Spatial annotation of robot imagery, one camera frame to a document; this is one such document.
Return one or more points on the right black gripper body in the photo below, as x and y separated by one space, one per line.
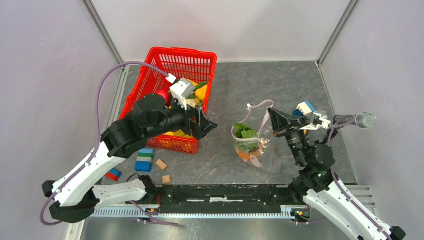
297 142

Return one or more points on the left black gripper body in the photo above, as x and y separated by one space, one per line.
178 118

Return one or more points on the clear zip top bag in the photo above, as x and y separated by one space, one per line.
258 118

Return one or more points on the green leafy vegetable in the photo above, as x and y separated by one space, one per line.
246 138

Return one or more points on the brown orange hot dog bun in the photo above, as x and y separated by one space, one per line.
249 156

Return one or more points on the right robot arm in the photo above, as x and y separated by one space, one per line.
317 185

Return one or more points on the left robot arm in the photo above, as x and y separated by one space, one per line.
76 196

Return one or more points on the red apple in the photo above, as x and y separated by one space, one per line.
165 94

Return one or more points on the blue white toy block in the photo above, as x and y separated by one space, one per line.
303 109

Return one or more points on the long green pepper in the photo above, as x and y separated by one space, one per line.
200 85

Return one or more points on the red plastic basket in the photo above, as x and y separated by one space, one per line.
195 65

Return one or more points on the blue grey green block stack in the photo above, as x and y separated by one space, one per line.
144 160

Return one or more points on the small wooden cube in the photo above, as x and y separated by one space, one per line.
166 179

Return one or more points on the silver microphone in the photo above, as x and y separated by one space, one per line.
363 120

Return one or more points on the red blue toy block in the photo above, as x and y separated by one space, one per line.
113 175

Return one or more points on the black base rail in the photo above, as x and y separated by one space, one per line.
220 198

